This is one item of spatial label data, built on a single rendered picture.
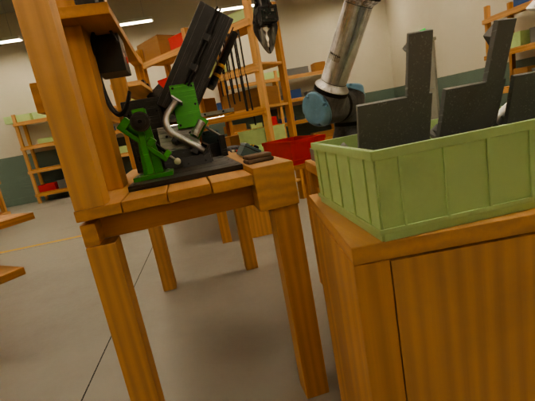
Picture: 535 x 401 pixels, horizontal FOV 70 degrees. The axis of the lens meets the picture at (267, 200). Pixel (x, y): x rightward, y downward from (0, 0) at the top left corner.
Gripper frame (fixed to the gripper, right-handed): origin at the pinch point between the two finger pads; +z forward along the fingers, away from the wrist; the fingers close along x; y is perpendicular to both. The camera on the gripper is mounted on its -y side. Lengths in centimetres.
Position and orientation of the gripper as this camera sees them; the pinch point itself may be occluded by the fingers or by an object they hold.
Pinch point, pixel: (269, 50)
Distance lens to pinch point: 153.9
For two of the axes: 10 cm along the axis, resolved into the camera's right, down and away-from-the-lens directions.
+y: 2.2, 1.7, -9.6
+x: 9.6, -2.1, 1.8
